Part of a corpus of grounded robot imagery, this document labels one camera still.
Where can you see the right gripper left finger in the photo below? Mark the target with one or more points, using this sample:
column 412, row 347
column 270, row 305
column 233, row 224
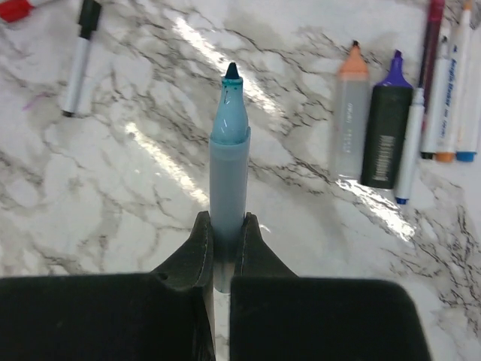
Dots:
column 185, row 319

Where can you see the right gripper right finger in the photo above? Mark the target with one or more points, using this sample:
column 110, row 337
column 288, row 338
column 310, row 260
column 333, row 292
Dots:
column 254, row 258

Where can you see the light blue highlighter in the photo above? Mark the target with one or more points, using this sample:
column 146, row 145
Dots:
column 229, row 147

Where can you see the blue capped marker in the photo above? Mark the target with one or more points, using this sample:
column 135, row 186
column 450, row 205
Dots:
column 410, row 150

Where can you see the purple highlighter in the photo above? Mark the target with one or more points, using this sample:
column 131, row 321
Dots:
column 387, row 121

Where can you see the orange capped highlighter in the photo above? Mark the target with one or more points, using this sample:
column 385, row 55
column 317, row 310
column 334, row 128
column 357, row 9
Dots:
column 351, row 103

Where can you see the red white marker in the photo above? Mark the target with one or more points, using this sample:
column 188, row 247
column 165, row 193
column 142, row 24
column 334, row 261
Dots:
column 458, row 59

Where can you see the red pen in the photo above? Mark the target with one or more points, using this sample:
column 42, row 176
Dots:
column 430, row 43

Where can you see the black capped marker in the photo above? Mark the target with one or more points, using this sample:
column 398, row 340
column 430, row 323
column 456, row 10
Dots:
column 90, row 14
column 436, row 99

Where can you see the blue tipped acrylic marker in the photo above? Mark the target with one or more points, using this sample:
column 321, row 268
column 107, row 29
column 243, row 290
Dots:
column 469, row 132

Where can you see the red capped marker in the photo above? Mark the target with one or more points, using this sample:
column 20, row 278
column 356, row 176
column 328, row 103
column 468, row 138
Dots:
column 14, row 10

